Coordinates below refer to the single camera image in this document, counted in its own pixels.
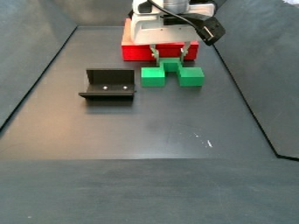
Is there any red base board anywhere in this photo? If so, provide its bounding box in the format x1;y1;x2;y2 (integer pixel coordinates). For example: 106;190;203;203
121;18;200;61

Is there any black camera cable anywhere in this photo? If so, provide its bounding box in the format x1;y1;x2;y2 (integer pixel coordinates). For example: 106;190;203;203
145;0;209;35

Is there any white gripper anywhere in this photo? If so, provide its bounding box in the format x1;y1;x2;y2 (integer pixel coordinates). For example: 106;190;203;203
129;0;215;67

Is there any black angle fixture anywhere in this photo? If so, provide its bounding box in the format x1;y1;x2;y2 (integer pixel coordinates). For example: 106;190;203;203
78;68;136;100

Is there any green bridge-shaped block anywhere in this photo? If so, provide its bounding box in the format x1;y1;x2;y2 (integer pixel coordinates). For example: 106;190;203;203
140;58;204;87

